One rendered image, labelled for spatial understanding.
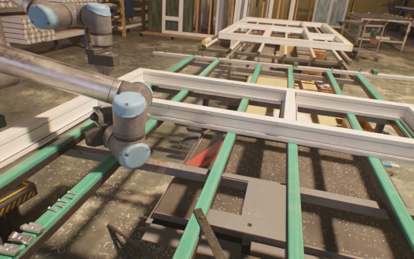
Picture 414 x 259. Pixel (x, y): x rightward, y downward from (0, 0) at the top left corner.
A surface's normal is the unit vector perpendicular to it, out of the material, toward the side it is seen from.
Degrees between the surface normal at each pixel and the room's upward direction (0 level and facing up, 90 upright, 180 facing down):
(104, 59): 90
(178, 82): 90
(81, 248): 0
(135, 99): 5
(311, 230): 0
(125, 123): 90
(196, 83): 90
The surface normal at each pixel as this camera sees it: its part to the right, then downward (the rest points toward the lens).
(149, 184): 0.07, -0.92
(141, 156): 0.62, 0.45
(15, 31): -0.22, 0.37
